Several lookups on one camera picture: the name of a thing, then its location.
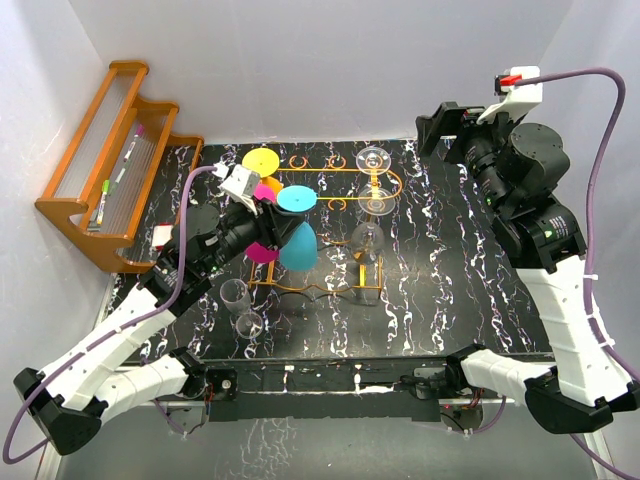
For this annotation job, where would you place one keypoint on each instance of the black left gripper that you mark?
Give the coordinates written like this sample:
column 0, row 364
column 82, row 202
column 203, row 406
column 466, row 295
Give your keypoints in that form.
column 273, row 225

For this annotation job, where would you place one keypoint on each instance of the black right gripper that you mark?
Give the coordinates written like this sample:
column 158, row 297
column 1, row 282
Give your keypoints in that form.
column 449, row 118

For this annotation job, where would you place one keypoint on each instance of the pink plastic wine glass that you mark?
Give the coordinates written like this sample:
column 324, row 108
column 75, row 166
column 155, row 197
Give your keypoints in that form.
column 257, row 252

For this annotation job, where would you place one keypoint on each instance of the blue plastic wine glass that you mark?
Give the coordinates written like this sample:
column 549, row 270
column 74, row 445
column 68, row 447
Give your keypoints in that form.
column 300, row 251

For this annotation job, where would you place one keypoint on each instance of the orange plastic wine glass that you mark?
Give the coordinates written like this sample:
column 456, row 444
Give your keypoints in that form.
column 265, row 162

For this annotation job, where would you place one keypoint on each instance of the clear champagne flute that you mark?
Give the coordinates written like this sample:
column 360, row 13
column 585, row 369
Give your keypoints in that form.
column 235, row 295

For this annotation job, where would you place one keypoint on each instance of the short clear wine glass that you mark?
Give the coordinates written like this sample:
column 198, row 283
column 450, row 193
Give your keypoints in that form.
column 368, row 239

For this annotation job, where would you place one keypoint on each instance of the tall clear wine glass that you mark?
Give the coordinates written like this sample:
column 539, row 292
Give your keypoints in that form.
column 373, row 160

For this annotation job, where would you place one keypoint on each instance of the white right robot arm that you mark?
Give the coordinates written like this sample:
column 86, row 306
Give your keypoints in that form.
column 516, row 167

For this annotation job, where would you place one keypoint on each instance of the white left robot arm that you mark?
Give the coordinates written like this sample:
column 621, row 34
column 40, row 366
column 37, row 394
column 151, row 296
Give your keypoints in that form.
column 73, row 397

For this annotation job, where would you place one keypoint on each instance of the orange wooden shelf rack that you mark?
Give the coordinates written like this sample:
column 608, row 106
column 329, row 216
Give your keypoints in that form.
column 95, row 153

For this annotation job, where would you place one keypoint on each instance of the red white small box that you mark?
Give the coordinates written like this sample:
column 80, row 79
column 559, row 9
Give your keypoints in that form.
column 161, row 234

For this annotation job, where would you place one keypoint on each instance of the purple capped marker pen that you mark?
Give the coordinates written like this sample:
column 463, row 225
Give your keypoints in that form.
column 137, row 135

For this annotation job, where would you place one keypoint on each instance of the black base bar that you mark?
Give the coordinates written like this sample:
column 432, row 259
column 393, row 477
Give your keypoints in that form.
column 342, row 388

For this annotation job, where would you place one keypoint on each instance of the green capped marker pen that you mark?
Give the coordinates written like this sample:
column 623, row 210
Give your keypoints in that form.
column 107, row 188

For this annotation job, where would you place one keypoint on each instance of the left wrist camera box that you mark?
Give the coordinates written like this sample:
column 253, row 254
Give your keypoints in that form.
column 245, row 193

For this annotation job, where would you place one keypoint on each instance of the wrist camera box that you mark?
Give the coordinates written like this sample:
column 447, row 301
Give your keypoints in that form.
column 245, row 193
column 516, row 101

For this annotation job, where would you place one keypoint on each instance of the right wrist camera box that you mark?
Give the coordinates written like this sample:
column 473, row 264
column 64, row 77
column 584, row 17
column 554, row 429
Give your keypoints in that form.
column 516, row 101

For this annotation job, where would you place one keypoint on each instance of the gold wire wine glass rack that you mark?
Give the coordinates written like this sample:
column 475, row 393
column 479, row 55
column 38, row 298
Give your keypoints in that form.
column 369, row 276

